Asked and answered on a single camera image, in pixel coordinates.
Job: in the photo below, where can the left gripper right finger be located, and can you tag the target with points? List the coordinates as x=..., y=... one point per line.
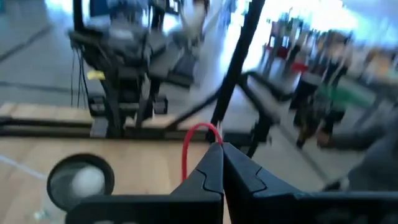
x=264, y=205

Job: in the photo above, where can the thin red rubber band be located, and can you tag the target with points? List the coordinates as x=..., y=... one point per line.
x=184, y=158

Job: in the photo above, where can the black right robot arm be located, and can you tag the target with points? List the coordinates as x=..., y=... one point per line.
x=124, y=77

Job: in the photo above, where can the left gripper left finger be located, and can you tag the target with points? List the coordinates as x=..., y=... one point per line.
x=192, y=208

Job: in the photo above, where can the white cup with black rim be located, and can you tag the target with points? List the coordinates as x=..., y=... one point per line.
x=62, y=174

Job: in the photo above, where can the white ball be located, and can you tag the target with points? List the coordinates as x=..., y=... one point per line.
x=88, y=182

